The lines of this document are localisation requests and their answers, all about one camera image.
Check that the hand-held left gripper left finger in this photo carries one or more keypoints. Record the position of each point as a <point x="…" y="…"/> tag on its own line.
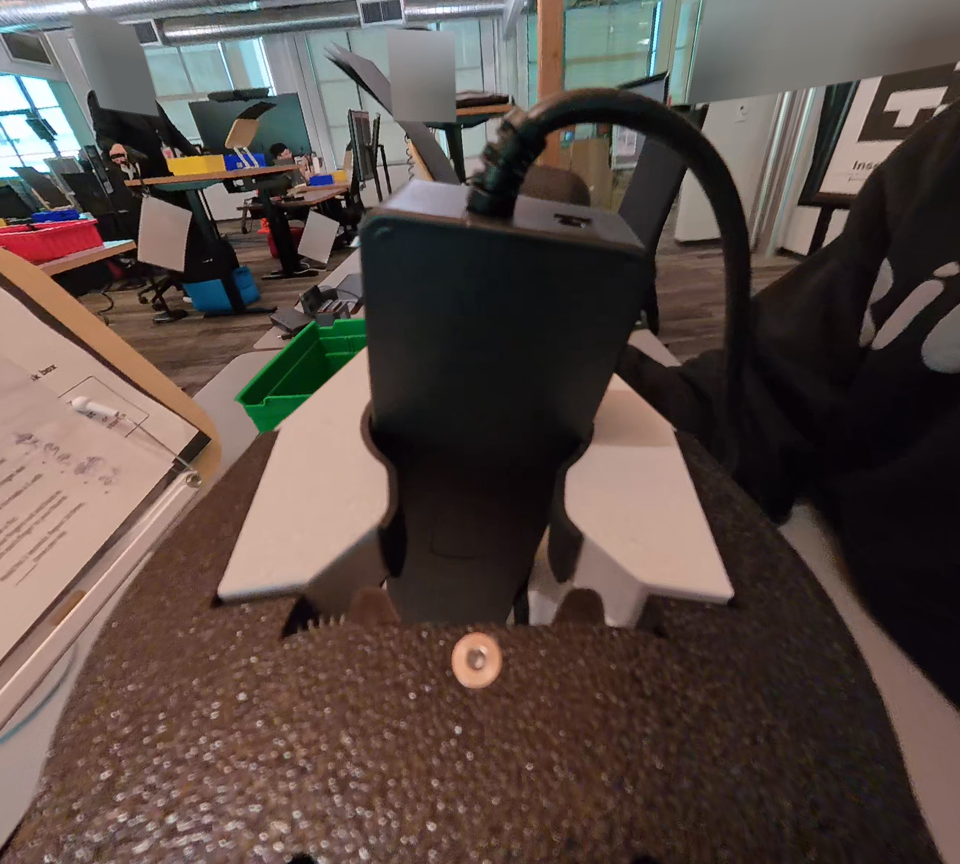
<point x="300" y="504"/>

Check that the green storage bin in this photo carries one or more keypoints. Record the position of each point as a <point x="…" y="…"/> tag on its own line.
<point x="285" y="391"/>

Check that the black office chair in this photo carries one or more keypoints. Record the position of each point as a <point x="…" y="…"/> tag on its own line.
<point x="660" y="166"/>

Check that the black camera bar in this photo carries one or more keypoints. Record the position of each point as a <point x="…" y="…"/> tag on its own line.
<point x="240" y="94"/>

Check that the wooden standing desk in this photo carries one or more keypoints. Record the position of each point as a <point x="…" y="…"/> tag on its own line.
<point x="225" y="175"/>
<point x="90" y="255"/>

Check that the dark desk devices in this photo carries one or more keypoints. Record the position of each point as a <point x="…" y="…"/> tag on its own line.
<point x="322" y="309"/>

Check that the black framed poster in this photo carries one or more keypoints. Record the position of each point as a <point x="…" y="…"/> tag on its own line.
<point x="900" y="114"/>

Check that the blue bag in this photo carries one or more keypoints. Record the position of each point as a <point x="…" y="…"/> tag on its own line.
<point x="217" y="294"/>

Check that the dark partition screen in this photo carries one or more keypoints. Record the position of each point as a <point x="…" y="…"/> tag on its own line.
<point x="292" y="129"/>

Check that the black usb hub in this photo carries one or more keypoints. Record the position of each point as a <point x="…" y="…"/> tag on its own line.
<point x="487" y="324"/>

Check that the yellow parts bin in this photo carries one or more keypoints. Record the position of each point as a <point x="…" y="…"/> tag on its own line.
<point x="195" y="166"/>

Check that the wooden post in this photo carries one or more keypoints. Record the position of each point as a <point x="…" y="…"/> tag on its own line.
<point x="551" y="16"/>

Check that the black computer monitor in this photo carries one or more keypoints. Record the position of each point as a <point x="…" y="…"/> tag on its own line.
<point x="360" y="144"/>

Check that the instruction sheet display stand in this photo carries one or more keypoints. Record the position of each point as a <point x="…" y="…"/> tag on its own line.
<point x="75" y="489"/>

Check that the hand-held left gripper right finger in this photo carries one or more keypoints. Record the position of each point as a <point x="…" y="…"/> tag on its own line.
<point x="645" y="504"/>

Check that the person's black hoodie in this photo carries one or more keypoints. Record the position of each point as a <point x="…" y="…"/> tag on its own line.
<point x="862" y="429"/>

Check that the red storage bin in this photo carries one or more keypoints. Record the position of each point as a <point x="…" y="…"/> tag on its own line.
<point x="45" y="241"/>

